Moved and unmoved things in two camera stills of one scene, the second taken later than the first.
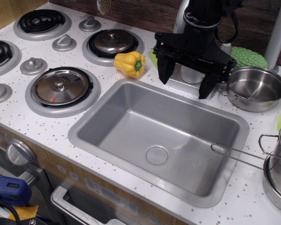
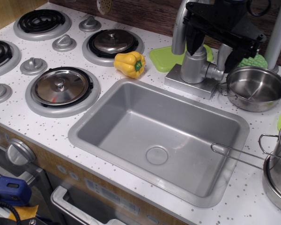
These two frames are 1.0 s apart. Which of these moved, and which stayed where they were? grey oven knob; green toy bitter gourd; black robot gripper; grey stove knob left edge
Moved: black robot gripper
Stayed: grey stove knob left edge; green toy bitter gourd; grey oven knob
